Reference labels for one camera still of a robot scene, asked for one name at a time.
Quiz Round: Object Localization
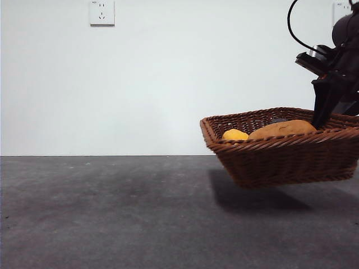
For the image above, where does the brown woven wicker basket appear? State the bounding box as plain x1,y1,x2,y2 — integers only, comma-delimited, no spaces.
200,107,359,191

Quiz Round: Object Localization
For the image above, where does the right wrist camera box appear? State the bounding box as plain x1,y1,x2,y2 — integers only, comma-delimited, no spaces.
294,44,337,77

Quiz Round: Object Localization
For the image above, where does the white wall socket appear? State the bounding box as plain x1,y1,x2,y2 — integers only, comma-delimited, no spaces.
332,2,355,26
89,0,116,27

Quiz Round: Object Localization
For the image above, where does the brown potato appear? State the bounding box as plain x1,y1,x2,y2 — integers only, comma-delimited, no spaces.
247,119,317,140

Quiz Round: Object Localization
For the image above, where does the yellow corn cob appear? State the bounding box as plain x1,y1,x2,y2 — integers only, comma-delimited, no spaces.
222,128,250,141

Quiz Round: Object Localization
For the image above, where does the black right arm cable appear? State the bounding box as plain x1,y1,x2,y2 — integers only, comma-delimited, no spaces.
287,0,319,53

